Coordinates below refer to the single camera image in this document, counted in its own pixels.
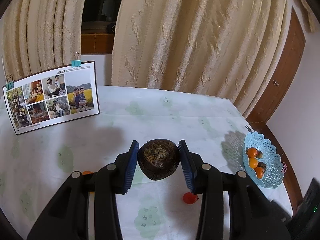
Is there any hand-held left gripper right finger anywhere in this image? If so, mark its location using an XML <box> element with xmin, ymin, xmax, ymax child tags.
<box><xmin>178</xmin><ymin>140</ymin><xmax>292</xmax><ymax>240</ymax></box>

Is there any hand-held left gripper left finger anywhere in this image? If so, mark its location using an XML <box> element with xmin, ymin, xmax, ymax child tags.
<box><xmin>27</xmin><ymin>140</ymin><xmax>140</xmax><ymax>240</ymax></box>

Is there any large dark wrinkled fruit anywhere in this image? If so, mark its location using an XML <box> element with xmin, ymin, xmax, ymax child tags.
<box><xmin>138</xmin><ymin>139</ymin><xmax>180</xmax><ymax>181</ymax></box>

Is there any light blue lattice basket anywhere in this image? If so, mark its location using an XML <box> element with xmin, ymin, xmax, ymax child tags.
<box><xmin>243</xmin><ymin>131</ymin><xmax>284</xmax><ymax>189</ymax></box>

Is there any red cherry tomato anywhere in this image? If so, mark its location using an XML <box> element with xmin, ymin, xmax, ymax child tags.
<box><xmin>183</xmin><ymin>192</ymin><xmax>199</xmax><ymax>205</ymax></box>

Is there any white green-printed tablecloth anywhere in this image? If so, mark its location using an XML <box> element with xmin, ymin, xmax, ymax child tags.
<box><xmin>0</xmin><ymin>85</ymin><xmax>293</xmax><ymax>240</ymax></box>

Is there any photo collage board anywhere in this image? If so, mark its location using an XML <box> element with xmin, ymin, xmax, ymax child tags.
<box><xmin>2</xmin><ymin>60</ymin><xmax>100</xmax><ymax>136</ymax></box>

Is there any teal binder clip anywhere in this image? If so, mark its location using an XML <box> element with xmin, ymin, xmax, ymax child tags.
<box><xmin>5</xmin><ymin>74</ymin><xmax>15</xmax><ymax>91</ymax></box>
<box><xmin>71</xmin><ymin>52</ymin><xmax>81</xmax><ymax>68</ymax></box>

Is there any wooden window sill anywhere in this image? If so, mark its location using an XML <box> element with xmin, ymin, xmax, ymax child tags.
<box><xmin>80</xmin><ymin>21</ymin><xmax>115</xmax><ymax>55</ymax></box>

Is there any beige embossed curtain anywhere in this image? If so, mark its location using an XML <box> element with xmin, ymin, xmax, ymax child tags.
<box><xmin>0</xmin><ymin>0</ymin><xmax>90</xmax><ymax>85</ymax></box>
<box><xmin>111</xmin><ymin>0</ymin><xmax>293</xmax><ymax>118</ymax></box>

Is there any brown wooden door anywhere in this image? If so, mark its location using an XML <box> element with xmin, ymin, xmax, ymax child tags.
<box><xmin>246</xmin><ymin>6</ymin><xmax>307</xmax><ymax>205</ymax></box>

